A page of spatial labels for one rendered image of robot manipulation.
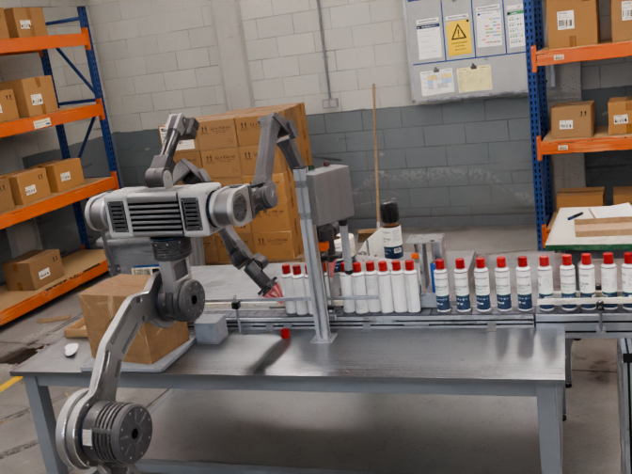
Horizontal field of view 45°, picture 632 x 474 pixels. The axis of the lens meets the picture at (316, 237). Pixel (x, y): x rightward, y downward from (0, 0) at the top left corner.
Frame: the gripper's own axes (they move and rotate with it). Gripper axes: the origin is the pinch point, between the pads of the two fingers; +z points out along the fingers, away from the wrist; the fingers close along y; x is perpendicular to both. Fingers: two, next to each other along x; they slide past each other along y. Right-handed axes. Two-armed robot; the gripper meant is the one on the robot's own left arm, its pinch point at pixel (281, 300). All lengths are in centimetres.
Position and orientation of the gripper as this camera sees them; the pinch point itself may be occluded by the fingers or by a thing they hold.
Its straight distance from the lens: 311.3
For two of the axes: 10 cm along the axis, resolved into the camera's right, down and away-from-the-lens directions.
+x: -6.7, 6.2, 4.0
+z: 6.9, 7.3, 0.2
